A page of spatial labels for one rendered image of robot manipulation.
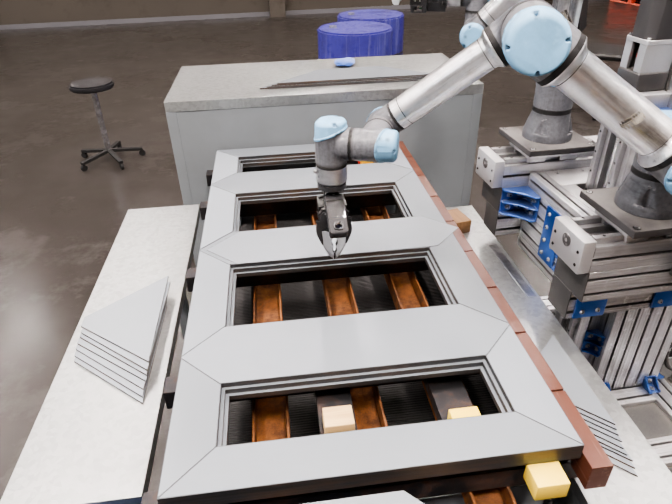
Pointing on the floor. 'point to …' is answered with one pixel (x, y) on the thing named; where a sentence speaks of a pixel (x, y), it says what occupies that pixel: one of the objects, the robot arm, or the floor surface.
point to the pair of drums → (362, 34)
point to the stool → (100, 120)
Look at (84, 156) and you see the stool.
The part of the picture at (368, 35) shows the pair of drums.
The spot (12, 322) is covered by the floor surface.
